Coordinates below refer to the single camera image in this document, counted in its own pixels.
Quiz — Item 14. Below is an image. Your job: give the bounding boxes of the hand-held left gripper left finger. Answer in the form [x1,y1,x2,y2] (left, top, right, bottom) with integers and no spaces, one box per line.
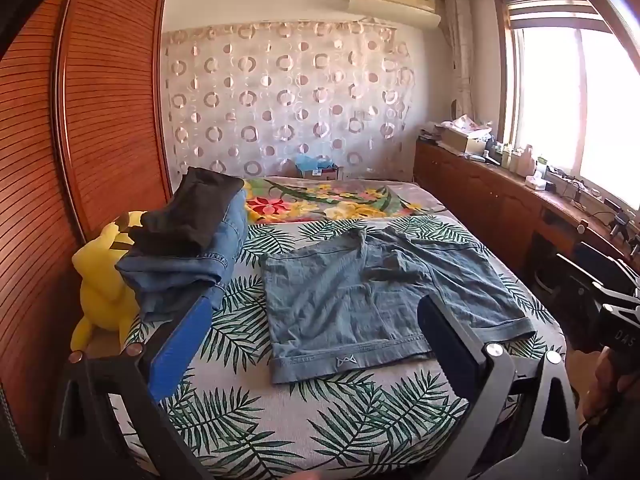
[47,292,221,480]

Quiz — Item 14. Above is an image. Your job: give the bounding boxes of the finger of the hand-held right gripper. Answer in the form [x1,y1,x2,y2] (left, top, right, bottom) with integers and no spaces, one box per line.
[592,280,640,313]
[555,252,640,288]

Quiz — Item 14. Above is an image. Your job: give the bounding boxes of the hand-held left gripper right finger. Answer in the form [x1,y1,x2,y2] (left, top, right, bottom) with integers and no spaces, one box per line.
[416,292,588,480]

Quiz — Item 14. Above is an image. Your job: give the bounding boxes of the grey-blue denim short pants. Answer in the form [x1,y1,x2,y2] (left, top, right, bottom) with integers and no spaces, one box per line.
[259,224,537,386]

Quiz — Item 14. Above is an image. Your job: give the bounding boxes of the folded black pants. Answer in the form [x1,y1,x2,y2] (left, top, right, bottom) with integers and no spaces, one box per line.
[134,166,246,256]

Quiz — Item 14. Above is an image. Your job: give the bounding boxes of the person's right hand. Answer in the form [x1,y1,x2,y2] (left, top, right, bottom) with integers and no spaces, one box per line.
[582,347,632,426]

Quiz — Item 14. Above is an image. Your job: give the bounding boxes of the small black tripod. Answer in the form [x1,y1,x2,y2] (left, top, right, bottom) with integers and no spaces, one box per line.
[607,210,632,243]

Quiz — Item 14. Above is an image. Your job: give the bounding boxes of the folded blue jeans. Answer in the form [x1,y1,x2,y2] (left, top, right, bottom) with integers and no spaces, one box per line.
[200,187,249,291]
[115,247,228,323]

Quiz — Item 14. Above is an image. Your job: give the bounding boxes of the yellow plush toy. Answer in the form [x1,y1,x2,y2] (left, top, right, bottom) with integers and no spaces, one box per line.
[70,210,146,351]

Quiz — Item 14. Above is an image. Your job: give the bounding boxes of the wooden sideboard cabinet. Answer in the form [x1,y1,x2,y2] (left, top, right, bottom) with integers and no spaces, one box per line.
[414,137,640,311]

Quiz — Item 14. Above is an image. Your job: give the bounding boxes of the leaf print bed sheet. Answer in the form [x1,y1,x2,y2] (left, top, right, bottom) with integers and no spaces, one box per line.
[107,215,568,480]

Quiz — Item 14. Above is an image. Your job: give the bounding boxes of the window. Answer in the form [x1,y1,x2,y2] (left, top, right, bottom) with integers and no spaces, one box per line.
[495,0,640,211]

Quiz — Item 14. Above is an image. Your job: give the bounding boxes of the open cardboard box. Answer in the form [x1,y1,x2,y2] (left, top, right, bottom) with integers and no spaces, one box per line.
[439,125,493,156]

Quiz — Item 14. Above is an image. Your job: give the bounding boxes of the pink printed paper pile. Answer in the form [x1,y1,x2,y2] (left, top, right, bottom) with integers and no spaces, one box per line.
[450,114,491,133]

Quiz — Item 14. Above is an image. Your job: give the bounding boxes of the cardboard box with blue cloth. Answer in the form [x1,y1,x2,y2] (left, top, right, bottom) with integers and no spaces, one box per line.
[295,154,346,181]

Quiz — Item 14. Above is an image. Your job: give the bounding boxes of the wooden slatted wardrobe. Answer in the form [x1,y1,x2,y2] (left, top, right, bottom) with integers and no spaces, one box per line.
[0,0,173,466]

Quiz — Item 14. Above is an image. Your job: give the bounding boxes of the white window curtain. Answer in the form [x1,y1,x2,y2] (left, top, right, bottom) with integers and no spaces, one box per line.
[442,0,476,116]

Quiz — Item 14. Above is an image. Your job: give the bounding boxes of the circle pattern curtain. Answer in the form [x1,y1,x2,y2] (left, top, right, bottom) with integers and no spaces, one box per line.
[161,17,418,183]

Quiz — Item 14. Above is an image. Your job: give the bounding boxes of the white air conditioner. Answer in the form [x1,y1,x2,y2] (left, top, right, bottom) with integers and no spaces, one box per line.
[347,0,442,28]

